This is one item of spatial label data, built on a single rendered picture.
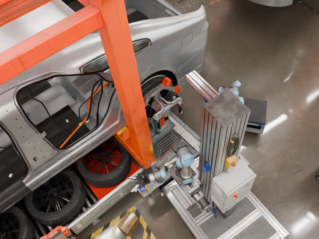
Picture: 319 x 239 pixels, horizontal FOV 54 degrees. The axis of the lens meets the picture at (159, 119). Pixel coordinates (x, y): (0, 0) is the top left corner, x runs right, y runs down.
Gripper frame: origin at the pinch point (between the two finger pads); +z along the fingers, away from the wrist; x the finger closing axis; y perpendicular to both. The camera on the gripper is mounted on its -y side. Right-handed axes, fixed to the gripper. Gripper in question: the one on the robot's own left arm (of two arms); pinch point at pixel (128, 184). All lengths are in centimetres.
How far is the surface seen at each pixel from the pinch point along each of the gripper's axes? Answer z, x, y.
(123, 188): 10, 51, 82
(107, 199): 32, 43, 80
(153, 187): -24, 34, 75
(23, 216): 125, 51, 66
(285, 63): -297, 183, 101
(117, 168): 9, 69, 64
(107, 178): 24, 61, 65
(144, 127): -32, 45, -17
